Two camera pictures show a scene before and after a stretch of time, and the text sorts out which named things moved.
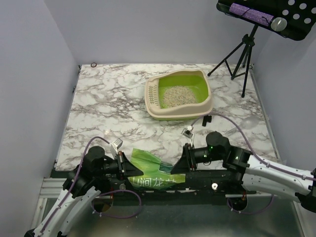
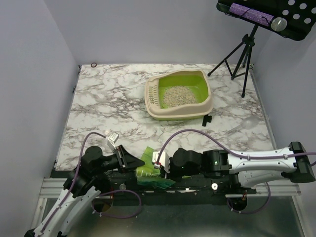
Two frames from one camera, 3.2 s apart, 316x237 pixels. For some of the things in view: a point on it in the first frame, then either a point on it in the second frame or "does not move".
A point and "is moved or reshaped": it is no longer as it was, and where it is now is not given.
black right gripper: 190,156 → 171,168
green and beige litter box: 178,95 does not move
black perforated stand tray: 300,15 does not move
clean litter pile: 176,96 does not move
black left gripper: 126,168 → 126,160
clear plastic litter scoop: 249,122 does not move
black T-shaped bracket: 206,118 does not move
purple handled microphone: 246,13 does not move
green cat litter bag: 156,175 is moved or reshaped
